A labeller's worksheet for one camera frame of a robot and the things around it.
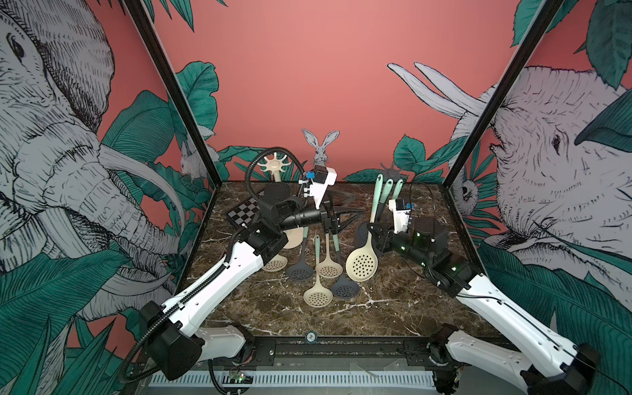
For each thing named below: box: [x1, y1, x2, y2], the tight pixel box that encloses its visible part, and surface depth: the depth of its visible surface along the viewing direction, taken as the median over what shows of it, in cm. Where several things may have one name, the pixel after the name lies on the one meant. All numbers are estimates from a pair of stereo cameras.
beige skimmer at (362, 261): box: [345, 173, 384, 283], surface depth 72 cm
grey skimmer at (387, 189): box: [375, 178, 394, 223], surface depth 70 cm
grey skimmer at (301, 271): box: [286, 226, 315, 282], surface depth 92 cm
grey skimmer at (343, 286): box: [330, 232, 361, 300], surface depth 88 cm
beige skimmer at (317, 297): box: [302, 234, 334, 309], surface depth 86 cm
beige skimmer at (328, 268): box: [315, 232, 344, 279], surface depth 94 cm
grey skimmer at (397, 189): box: [392, 178, 405, 200], surface depth 69 cm
